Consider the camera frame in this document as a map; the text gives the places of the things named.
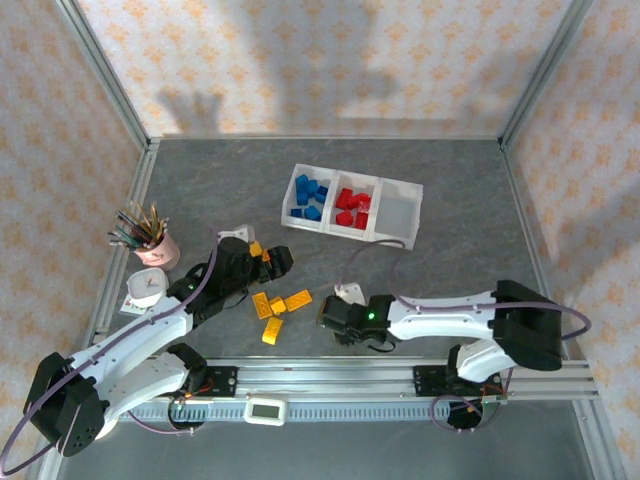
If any pink pencil cup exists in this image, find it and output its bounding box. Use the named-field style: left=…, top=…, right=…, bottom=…
left=132, top=232, right=181, bottom=271

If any white alarm clock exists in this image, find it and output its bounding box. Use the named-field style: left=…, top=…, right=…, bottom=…
left=127, top=268, right=167, bottom=307

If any white plastic bin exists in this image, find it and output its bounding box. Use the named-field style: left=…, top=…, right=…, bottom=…
left=279, top=163, right=340, bottom=235
left=327, top=169, right=384, bottom=242
left=368, top=177, right=425, bottom=250

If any bunch of colored pencils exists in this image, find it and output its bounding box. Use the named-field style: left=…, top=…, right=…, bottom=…
left=108, top=200, right=170, bottom=251

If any small white card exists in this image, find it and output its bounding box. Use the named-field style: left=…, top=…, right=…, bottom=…
left=121, top=294, right=151, bottom=317

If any white digital timer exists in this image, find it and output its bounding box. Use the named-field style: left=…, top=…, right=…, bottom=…
left=243, top=396, right=287, bottom=426

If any small green circuit board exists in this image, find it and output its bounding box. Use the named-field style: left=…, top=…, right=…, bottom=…
left=479, top=391, right=509, bottom=416

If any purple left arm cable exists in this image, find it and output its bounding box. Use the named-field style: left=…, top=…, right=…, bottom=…
left=0, top=228, right=224, bottom=476

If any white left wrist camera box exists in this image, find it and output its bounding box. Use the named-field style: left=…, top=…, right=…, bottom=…
left=218, top=224, right=257, bottom=242

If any wide aluminum mounting rail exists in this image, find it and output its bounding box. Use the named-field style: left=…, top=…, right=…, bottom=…
left=58, top=355, right=600, bottom=401

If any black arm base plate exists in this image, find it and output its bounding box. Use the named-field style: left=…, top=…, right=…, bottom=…
left=413, top=364, right=501, bottom=399
left=202, top=366, right=239, bottom=399

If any grey slotted cable duct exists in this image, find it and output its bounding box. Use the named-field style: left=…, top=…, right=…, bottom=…
left=127, top=401, right=484, bottom=424

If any aluminum frame rail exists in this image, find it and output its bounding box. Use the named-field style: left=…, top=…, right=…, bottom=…
left=79, top=142, right=161, bottom=361
left=572, top=399, right=621, bottom=480
left=499, top=142, right=571, bottom=361

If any aluminum frame corner post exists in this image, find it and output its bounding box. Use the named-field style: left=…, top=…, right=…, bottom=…
left=499, top=0, right=599, bottom=149
left=53, top=0, right=154, bottom=151

